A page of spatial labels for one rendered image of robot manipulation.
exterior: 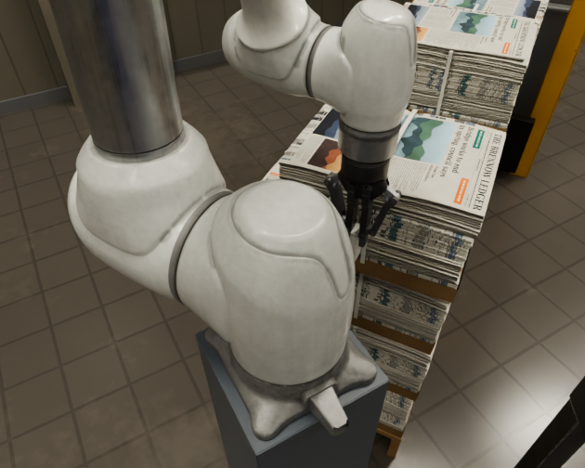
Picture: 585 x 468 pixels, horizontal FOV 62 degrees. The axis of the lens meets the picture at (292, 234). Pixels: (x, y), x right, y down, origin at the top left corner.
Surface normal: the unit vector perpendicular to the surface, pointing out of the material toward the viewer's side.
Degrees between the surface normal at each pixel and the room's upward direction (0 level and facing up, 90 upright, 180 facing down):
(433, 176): 5
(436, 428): 0
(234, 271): 64
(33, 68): 90
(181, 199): 74
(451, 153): 2
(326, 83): 88
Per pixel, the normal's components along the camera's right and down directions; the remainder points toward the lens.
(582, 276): 0.00, -0.72
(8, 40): 0.49, 0.61
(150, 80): 0.71, 0.48
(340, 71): -0.63, 0.47
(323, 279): 0.57, 0.29
